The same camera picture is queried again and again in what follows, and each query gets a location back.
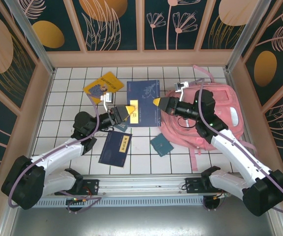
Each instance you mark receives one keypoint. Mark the aluminium mounting rail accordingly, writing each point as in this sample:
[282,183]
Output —
[141,184]

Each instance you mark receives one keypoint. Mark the pink backpack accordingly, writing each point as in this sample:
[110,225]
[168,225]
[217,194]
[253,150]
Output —
[230,103]

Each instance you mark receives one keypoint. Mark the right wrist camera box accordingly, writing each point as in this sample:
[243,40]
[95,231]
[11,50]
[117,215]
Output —
[180,86]

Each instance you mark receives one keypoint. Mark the teal wallet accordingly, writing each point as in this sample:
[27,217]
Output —
[161,145]

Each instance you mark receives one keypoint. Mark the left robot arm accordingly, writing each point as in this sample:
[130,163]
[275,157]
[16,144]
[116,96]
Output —
[58,152]

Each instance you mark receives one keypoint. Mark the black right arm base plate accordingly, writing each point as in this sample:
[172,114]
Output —
[193,186]

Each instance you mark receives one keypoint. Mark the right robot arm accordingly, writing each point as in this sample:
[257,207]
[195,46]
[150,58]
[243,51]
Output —
[232,150]

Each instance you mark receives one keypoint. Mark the aluminium corner post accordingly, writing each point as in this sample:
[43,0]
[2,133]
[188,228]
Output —
[32,37]
[244,37]

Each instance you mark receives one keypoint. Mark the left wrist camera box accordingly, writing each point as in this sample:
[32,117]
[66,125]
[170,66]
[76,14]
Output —
[109,97]

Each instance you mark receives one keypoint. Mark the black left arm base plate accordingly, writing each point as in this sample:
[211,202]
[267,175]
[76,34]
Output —
[92,185]

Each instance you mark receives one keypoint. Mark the thin navy notebook yellow label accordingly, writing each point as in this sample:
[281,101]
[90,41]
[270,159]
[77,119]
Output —
[112,152]

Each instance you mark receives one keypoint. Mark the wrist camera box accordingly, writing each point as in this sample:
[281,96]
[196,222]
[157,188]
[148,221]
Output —
[109,97]
[180,86]

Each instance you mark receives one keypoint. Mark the thick navy book yellow label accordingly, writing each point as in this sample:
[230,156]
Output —
[144,98]

